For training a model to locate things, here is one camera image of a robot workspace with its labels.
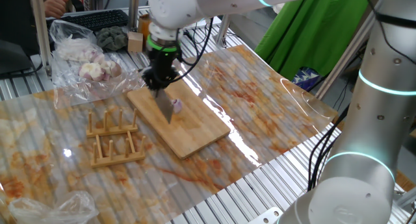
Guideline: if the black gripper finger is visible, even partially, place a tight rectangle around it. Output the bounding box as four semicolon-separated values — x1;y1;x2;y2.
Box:
142;69;161;91
162;71;181;90

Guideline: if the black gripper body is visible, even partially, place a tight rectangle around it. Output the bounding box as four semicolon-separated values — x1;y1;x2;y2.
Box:
146;50;179;79

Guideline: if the steel cleaver knife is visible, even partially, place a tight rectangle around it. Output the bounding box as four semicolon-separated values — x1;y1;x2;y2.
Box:
152;88;175;125

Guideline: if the person's hand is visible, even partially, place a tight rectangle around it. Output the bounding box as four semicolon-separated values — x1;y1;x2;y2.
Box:
44;0;70;19

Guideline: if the red onion wedge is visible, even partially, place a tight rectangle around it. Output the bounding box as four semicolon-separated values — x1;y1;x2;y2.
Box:
171;98;183;114

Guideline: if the wooden block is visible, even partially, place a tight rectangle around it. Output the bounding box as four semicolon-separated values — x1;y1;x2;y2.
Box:
127;31;144;53

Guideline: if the taped cardboard box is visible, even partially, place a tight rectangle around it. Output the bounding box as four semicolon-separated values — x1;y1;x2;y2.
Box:
138;14;152;40

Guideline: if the wooden cutting board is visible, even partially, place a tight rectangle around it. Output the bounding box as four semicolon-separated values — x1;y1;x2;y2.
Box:
126;79;231;160

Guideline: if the grey green cloth rag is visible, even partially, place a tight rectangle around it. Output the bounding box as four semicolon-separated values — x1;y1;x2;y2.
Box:
96;25;129;52

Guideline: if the plastic bag of garlic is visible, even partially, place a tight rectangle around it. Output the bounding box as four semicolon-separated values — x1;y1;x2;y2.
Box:
48;19;144;108

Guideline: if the black computer keyboard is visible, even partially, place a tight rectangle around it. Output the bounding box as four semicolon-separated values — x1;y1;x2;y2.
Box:
60;8;129;32

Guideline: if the marble pattern plastic mat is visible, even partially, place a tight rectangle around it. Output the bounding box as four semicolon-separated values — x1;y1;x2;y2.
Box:
0;44;339;224

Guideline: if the blue white patterned bag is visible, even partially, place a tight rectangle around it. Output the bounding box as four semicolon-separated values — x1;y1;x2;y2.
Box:
291;67;321;92

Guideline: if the black monitor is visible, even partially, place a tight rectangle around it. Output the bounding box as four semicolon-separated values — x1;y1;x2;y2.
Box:
0;38;33;76

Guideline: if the green fabric sheet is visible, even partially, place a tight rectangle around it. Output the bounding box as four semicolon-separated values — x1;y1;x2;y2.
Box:
254;0;376;82

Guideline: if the crumpled clear plastic bag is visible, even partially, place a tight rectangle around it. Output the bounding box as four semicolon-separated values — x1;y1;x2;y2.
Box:
8;190;100;224

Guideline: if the perforated metal plate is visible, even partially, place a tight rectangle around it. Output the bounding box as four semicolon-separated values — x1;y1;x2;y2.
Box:
248;206;283;224

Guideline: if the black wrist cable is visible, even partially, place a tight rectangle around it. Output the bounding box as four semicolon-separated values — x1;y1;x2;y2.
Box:
175;18;215;84

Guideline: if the aluminium frame post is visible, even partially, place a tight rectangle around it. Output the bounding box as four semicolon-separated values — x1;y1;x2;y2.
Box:
29;0;53;77
127;0;140;30
313;9;381;100

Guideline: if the black base cable bundle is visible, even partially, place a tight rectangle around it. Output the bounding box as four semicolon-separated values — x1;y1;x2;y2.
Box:
307;103;350;192

